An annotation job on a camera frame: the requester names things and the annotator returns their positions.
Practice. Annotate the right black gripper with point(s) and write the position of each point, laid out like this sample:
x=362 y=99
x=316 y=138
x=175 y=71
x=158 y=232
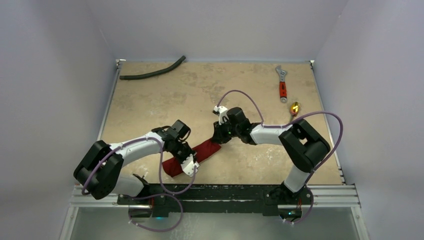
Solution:
x=218 y=135

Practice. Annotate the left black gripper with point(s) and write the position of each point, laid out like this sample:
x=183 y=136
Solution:
x=189 y=151

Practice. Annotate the dark red cloth napkin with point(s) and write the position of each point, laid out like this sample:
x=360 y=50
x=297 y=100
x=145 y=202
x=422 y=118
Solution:
x=203 y=151

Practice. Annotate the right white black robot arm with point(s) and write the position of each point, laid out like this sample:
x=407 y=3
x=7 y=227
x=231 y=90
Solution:
x=303 y=144

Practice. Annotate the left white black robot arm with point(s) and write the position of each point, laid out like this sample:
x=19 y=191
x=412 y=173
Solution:
x=99 y=172

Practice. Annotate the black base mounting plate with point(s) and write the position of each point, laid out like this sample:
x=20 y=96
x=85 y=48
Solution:
x=266 y=199

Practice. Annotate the black foam tube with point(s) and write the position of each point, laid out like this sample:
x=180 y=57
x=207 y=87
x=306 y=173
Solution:
x=154 y=73

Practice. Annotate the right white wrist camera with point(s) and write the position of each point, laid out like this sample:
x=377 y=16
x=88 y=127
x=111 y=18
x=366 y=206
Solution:
x=221 y=112

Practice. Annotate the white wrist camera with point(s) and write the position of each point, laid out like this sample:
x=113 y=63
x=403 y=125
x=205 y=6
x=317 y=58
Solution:
x=190 y=166
x=221 y=112

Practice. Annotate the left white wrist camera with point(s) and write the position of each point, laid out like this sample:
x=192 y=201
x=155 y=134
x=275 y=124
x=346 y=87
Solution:
x=190 y=166

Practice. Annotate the adjustable wrench red handle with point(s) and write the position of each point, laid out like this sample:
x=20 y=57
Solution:
x=282 y=83

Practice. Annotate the aluminium rail frame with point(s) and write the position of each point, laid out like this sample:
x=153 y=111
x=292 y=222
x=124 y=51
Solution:
x=189 y=93

